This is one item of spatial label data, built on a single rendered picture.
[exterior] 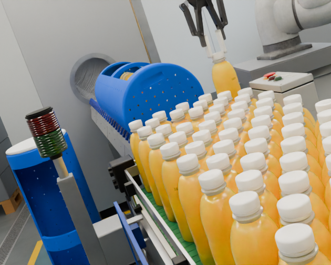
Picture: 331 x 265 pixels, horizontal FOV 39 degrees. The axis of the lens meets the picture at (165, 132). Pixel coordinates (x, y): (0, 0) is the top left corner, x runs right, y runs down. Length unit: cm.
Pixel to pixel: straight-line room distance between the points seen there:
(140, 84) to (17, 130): 561
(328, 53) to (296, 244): 146
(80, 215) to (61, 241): 108
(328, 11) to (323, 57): 17
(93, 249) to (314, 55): 116
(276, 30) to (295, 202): 145
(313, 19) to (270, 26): 17
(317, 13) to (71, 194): 123
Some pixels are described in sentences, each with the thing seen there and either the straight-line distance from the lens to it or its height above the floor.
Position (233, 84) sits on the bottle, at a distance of 139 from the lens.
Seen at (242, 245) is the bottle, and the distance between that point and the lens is 62.
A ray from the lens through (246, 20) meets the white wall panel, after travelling 694.
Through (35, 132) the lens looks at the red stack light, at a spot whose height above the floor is 122.
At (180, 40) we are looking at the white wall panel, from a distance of 677.
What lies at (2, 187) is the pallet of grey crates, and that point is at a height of 29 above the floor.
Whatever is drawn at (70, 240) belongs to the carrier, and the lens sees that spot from 216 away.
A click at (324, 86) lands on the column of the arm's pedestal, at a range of 198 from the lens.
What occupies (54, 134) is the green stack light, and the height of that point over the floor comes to 120.
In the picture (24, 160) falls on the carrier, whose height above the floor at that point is 99.
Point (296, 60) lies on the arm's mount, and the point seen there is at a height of 106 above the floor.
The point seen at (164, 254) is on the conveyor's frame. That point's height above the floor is 90.
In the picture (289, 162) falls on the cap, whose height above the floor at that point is 111.
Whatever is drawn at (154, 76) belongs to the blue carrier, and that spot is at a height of 120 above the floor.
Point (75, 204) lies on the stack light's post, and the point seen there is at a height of 104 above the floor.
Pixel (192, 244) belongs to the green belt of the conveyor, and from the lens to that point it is 102.
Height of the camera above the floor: 136
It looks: 13 degrees down
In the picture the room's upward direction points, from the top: 19 degrees counter-clockwise
